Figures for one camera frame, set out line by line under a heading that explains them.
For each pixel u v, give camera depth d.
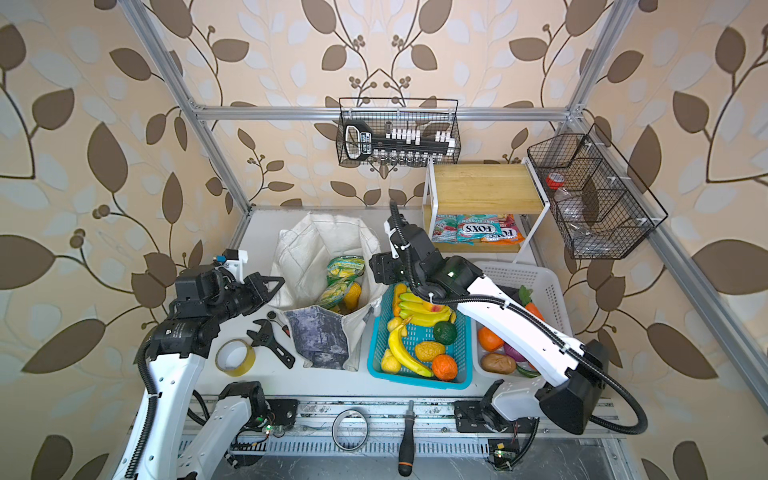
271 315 0.91
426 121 0.92
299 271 0.83
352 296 0.91
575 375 0.39
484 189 0.81
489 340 0.80
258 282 0.63
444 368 0.75
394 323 0.85
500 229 0.88
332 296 0.84
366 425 0.73
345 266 0.91
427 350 0.81
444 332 0.82
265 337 0.87
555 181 0.81
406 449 0.68
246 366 0.82
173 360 0.46
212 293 0.54
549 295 0.89
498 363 0.77
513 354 0.79
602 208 0.74
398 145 0.83
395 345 0.79
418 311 0.87
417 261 0.51
